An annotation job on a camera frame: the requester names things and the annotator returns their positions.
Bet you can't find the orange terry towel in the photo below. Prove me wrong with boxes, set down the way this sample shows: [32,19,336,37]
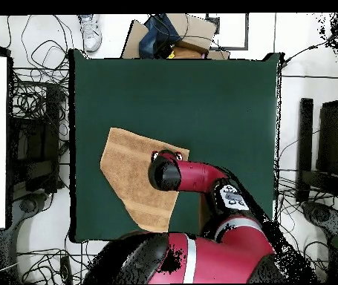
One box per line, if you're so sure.
[99,127,191,234]

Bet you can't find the black cable tangle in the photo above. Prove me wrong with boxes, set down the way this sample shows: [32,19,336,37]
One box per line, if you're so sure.
[276,177,331,283]
[6,14,74,140]

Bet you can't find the person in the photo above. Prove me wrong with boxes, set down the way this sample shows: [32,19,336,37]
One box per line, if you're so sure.
[78,13,103,53]

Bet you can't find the black chair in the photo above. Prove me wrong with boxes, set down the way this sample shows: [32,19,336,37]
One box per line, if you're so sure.
[316,99,338,179]

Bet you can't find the brown cardboard sheet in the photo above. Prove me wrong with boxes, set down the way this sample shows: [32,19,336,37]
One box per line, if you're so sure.
[120,19,149,59]

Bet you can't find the dark-framed white board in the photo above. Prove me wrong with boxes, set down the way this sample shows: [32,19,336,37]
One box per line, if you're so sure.
[206,13,250,50]

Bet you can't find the black cable with adapter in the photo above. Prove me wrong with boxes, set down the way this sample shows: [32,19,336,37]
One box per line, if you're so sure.
[281,13,338,75]

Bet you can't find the black equipment stand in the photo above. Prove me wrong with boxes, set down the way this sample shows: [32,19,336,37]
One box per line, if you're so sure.
[7,82,65,194]

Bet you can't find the dark green table cloth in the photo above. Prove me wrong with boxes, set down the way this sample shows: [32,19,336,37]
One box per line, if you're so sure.
[68,48,283,243]

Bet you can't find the black upright post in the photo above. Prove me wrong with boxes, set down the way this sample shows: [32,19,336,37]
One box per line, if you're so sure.
[296,97,314,204]

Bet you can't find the black wheeled stand base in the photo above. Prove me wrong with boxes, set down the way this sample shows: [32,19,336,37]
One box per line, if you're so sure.
[7,191,56,238]

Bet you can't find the orange-brown cloth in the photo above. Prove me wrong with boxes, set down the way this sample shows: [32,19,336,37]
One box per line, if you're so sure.
[169,44,209,59]

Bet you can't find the brown cardboard box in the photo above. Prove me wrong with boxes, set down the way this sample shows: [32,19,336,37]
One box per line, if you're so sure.
[164,13,218,51]

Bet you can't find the blue jeans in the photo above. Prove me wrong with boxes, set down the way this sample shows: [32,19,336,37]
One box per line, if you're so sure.
[138,13,184,59]

